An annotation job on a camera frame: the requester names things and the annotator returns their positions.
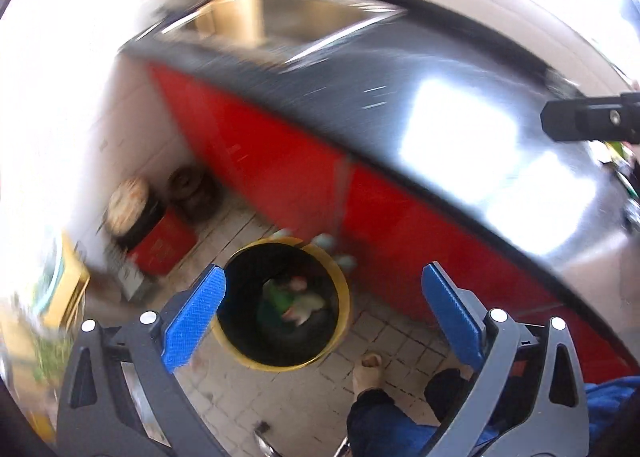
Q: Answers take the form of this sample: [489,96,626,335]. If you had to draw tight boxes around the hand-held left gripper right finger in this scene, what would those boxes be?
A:
[421,262,591,457]

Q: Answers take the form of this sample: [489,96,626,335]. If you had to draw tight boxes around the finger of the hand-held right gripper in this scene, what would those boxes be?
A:
[541,93,640,142]

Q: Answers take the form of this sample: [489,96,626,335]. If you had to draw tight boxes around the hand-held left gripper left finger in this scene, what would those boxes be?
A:
[56,264,236,457]

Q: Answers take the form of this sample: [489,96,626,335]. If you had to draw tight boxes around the yellow trash bin black liner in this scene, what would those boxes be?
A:
[210,238,351,372]

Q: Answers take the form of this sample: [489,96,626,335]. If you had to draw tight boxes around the person's leg dark trousers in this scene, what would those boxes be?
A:
[425,369,481,428]
[346,387,451,457]

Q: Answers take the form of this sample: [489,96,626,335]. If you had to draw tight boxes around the red box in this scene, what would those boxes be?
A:
[129,209,198,273]

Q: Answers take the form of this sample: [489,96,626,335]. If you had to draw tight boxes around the green wrapper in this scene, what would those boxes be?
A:
[257,277,336,325]

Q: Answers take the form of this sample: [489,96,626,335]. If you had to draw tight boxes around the person's foot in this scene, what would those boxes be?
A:
[350,354,386,398]

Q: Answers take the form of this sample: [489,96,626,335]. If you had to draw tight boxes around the black pot with patterned lid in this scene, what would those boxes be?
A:
[107,177,166,248]

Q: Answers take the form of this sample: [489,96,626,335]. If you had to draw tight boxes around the yellow board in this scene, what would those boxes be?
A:
[37,232,91,328]

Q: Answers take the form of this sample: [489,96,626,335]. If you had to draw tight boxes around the red kitchen cabinet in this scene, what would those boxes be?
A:
[147,62,640,383]

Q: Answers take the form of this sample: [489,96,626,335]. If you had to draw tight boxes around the blue cloth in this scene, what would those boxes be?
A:
[585,377,640,457]

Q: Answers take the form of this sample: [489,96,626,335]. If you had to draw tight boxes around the steel sink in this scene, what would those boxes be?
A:
[165,0,406,72]

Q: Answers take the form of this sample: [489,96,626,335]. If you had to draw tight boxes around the yellow plastic jug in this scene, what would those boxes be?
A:
[195,0,263,45]

